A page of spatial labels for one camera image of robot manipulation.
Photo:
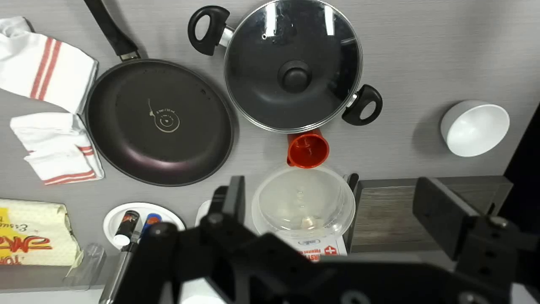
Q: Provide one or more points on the white ceramic bowl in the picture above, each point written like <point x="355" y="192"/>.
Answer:
<point x="474" y="127"/>

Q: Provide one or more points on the black frying pan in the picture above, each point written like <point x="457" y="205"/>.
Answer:
<point x="156" y="121"/>

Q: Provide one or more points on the yellow printed cloth bag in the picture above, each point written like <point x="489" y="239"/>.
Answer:
<point x="36" y="235"/>

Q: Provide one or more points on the white plate with markers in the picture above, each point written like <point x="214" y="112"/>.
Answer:
<point x="129" y="220"/>

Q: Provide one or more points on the clear plastic bowl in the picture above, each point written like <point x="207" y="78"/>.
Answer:
<point x="303" y="202"/>

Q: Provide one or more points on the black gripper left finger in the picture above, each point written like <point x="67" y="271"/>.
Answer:
<point x="229" y="202"/>

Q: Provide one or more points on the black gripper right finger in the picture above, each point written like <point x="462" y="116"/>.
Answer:
<point x="443" y="214"/>

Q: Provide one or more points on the red enamel mug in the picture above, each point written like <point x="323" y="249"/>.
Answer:
<point x="308" y="151"/>

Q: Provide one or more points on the white red-striped dish towel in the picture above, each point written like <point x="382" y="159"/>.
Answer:
<point x="48" y="70"/>

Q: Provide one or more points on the dark grey tray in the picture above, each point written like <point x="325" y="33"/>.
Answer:
<point x="386" y="212"/>

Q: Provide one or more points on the black pot with glass lid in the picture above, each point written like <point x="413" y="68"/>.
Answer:
<point x="291" y="67"/>

